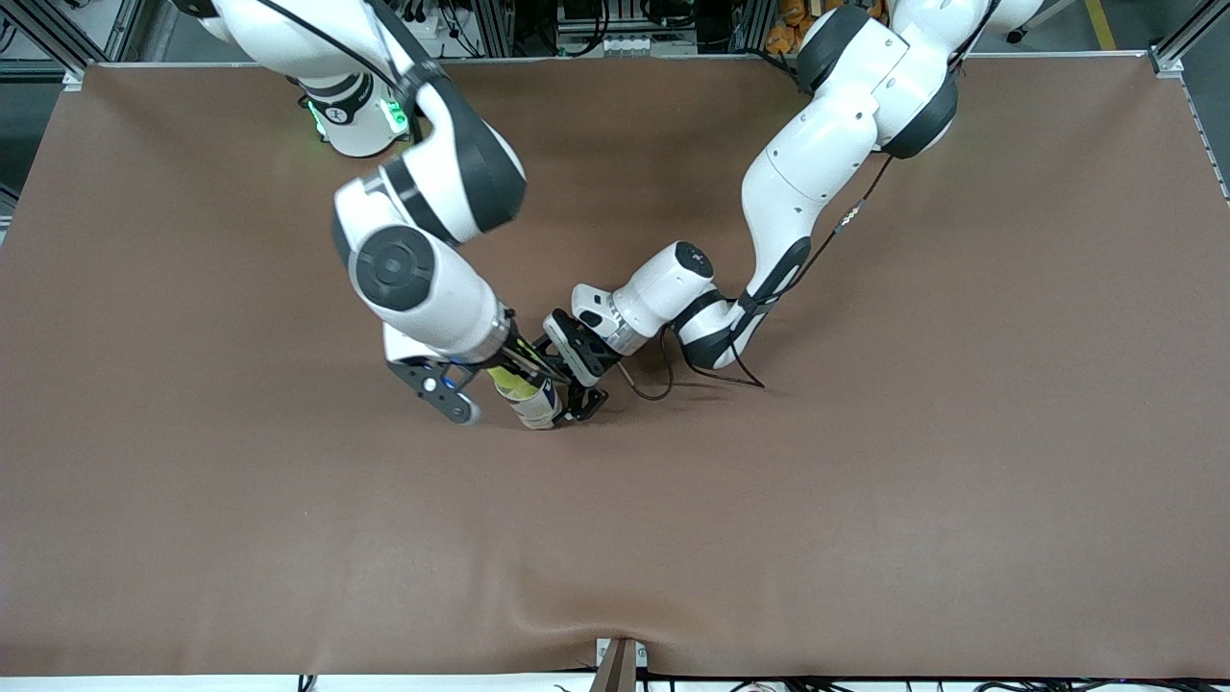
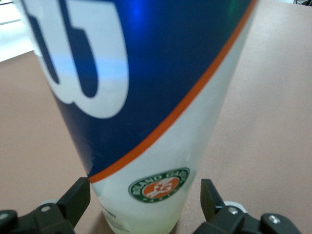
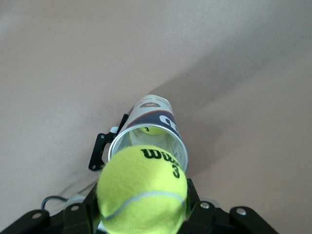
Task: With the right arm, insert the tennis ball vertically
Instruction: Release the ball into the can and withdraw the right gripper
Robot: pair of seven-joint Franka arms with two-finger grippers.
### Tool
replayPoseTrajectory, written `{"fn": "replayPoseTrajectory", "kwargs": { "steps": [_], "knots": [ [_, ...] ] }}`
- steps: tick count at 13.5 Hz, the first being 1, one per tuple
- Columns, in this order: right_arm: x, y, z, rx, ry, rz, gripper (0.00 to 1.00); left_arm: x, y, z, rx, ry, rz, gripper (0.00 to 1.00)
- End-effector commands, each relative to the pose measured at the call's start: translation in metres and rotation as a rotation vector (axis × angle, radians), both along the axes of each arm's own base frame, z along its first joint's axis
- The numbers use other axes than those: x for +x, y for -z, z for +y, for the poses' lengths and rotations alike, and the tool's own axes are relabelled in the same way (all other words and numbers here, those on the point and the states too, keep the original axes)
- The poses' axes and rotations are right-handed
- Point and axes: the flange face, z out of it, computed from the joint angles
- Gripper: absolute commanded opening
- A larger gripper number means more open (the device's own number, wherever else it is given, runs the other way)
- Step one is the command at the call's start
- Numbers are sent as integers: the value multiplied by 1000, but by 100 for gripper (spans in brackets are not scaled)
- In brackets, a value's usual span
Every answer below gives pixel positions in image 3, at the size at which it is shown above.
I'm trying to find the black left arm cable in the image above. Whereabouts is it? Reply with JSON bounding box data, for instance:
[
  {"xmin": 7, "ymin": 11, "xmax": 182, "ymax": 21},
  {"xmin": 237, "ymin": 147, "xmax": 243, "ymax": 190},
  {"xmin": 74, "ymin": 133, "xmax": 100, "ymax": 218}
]
[{"xmin": 40, "ymin": 195, "xmax": 68, "ymax": 211}]

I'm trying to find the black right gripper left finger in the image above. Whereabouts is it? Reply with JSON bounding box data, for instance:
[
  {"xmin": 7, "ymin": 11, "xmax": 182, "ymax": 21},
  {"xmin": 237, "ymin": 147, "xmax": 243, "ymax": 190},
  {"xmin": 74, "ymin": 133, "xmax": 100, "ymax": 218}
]
[{"xmin": 0, "ymin": 185, "xmax": 104, "ymax": 234}]

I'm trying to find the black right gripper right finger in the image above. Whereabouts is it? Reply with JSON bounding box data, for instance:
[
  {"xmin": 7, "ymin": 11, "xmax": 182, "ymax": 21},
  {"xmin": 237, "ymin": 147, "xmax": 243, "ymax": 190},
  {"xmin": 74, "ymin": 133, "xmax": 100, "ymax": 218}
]
[{"xmin": 180, "ymin": 178, "xmax": 280, "ymax": 234}]

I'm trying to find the yellow tennis ball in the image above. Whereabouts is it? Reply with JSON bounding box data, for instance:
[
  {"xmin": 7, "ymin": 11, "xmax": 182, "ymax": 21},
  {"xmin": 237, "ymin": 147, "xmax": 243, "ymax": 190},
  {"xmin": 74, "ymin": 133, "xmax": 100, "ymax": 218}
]
[
  {"xmin": 96, "ymin": 145, "xmax": 189, "ymax": 234},
  {"xmin": 137, "ymin": 126, "xmax": 163, "ymax": 136}
]

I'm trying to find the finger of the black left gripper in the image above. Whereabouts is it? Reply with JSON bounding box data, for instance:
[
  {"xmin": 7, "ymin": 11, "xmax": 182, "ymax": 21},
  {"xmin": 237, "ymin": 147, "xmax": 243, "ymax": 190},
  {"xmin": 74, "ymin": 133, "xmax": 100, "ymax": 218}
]
[{"xmin": 88, "ymin": 113, "xmax": 129, "ymax": 173}]

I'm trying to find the white blue tennis ball can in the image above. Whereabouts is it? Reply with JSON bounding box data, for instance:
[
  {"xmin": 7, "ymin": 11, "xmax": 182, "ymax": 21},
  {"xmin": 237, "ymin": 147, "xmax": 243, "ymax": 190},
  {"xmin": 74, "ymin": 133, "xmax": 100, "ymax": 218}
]
[{"xmin": 107, "ymin": 94, "xmax": 190, "ymax": 175}]

